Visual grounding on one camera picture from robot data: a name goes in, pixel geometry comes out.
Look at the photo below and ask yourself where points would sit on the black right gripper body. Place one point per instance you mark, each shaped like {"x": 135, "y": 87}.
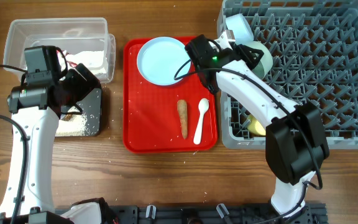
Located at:
{"x": 243, "y": 56}

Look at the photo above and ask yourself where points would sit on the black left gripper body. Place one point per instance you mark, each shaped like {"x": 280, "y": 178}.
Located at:
{"x": 76, "y": 87}

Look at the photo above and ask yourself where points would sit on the mint green bowl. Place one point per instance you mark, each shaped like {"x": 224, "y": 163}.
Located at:
{"x": 265, "y": 63}

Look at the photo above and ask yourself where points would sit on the light blue bowl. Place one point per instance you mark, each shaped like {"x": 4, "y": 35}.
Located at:
{"x": 240, "y": 28}

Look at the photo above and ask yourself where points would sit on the white paper napkin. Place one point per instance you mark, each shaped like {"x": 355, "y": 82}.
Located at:
{"x": 94, "y": 61}

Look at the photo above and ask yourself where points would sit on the brown food scrap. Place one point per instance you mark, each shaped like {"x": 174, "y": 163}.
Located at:
{"x": 66, "y": 117}

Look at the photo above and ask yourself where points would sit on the pile of rice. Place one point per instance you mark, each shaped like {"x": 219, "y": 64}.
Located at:
{"x": 75, "y": 126}

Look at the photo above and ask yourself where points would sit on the white plastic spoon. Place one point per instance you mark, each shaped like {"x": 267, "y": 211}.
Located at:
{"x": 203, "y": 107}

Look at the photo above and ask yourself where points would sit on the yellow plastic cup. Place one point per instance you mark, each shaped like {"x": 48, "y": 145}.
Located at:
{"x": 255, "y": 126}

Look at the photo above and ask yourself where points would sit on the brown carrot piece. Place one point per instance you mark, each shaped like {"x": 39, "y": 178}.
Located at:
{"x": 183, "y": 115}

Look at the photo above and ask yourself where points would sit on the light blue plate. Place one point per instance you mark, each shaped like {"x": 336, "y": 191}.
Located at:
{"x": 163, "y": 60}

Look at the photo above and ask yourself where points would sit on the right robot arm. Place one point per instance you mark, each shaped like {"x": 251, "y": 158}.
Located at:
{"x": 296, "y": 144}

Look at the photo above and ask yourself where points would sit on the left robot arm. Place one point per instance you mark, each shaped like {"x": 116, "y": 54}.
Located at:
{"x": 47, "y": 91}

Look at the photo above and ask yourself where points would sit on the black waste bin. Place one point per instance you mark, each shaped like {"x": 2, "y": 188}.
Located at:
{"x": 91, "y": 107}

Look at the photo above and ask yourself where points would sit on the grey dishwasher rack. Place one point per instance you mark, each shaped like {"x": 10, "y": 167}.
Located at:
{"x": 314, "y": 45}

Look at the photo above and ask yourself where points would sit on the red snack wrapper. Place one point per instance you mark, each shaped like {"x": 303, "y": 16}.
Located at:
{"x": 70, "y": 59}

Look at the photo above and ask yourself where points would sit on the clear plastic bin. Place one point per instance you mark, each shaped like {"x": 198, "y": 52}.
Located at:
{"x": 71, "y": 34}

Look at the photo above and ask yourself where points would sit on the red plastic tray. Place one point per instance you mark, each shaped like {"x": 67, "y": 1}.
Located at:
{"x": 151, "y": 123}

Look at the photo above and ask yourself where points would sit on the black mounting rail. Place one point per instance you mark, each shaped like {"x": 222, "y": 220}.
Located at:
{"x": 311, "y": 213}

